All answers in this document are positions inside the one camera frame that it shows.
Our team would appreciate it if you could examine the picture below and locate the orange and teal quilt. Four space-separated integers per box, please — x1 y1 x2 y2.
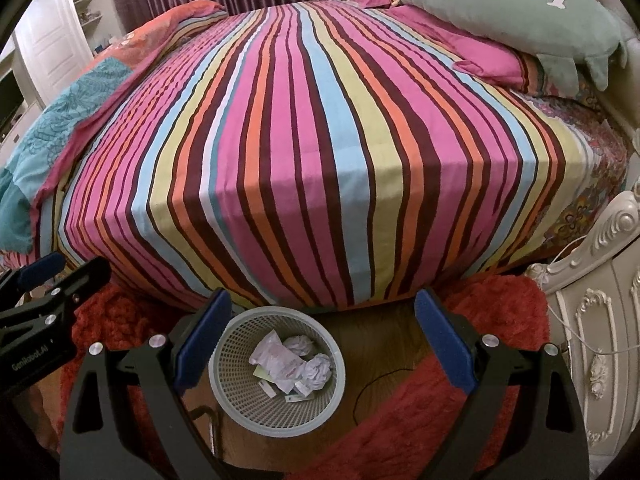
0 0 228 256

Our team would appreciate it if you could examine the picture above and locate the black television screen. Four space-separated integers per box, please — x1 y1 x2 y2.
0 72 26 133

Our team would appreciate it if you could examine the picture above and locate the black floor cable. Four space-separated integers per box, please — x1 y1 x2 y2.
351 366 418 426

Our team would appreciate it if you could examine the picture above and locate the white packet with pink print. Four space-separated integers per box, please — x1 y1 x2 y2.
249 330 306 393

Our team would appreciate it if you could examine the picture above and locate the cream carved nightstand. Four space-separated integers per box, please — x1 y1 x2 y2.
525 190 640 480

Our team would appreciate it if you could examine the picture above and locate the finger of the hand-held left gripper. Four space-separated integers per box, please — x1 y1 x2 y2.
0 257 112 333
0 252 67 301

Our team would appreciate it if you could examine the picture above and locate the white wardrobe cabinet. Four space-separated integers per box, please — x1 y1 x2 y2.
15 0 96 106

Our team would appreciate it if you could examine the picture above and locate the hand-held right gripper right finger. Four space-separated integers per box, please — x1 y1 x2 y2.
414 288 590 480

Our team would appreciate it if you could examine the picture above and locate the floral patterned bedspread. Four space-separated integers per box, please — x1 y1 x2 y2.
515 80 631 261

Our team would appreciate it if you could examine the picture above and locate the green plush pillow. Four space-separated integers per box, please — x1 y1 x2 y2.
400 0 628 96

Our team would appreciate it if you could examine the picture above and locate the white mesh waste basket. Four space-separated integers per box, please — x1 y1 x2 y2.
208 306 347 436

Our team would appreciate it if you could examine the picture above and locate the striped bed sheet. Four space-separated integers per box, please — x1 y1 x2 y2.
50 0 581 313

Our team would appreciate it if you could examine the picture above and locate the red shaggy rug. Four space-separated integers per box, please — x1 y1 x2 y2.
60 275 551 480

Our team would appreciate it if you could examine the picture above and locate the white cable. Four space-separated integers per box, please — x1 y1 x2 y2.
545 237 611 356

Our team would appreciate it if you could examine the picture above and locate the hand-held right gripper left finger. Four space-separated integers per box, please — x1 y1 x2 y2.
60 287 232 480

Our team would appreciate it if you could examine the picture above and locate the white paper ball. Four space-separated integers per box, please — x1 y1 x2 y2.
282 335 315 358
299 353 335 392

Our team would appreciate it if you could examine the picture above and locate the white shelf unit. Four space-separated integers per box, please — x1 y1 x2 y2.
65 0 121 56

